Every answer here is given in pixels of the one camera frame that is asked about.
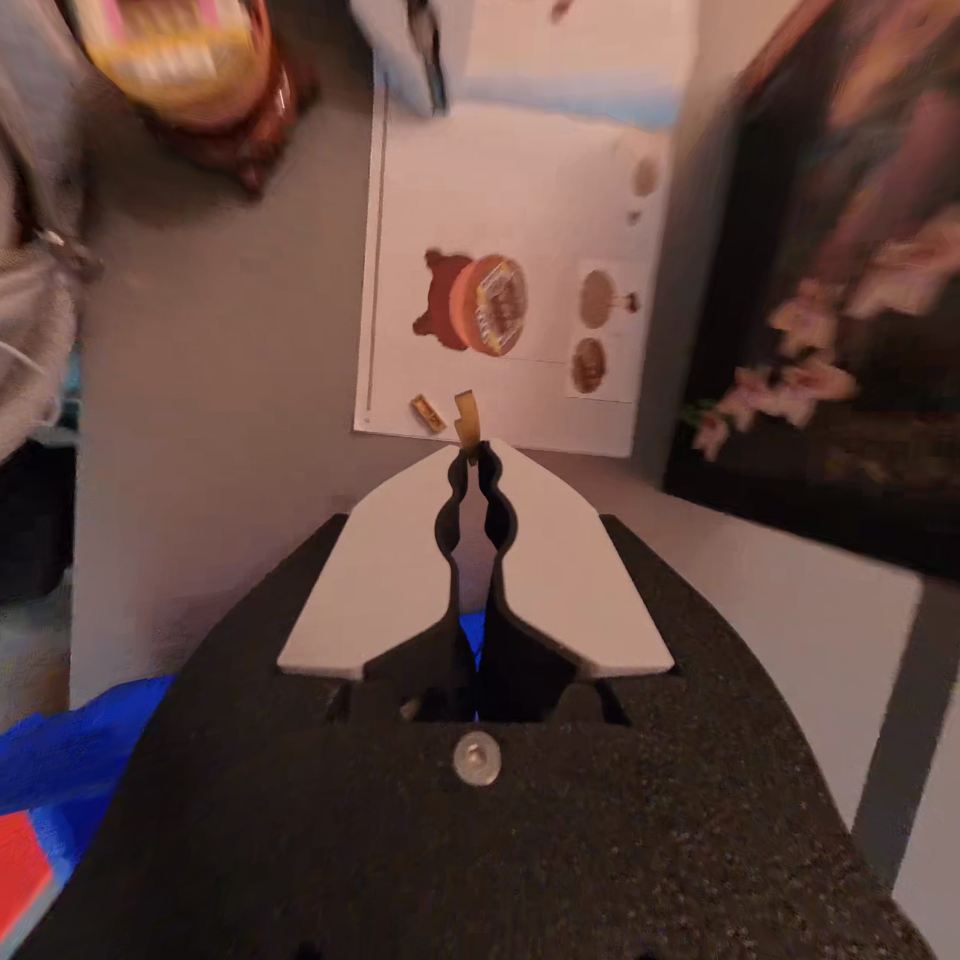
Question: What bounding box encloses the brick pot model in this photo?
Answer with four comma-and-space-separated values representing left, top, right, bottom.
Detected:
69, 0, 319, 198

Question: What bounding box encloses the white instruction booklet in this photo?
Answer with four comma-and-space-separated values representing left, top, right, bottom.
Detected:
357, 0, 700, 458

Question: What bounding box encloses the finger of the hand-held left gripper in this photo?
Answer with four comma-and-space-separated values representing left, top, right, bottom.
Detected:
348, 0, 451, 116

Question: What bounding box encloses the black flower print box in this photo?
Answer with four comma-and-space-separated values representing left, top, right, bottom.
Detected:
661, 0, 960, 585

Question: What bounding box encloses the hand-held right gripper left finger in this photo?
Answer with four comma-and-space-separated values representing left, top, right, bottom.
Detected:
278, 445, 471, 678

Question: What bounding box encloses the blue plastic bin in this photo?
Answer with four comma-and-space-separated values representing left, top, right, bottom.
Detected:
0, 673, 173, 901

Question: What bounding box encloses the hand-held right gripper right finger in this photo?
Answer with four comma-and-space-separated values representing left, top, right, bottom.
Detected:
478, 440, 676, 686

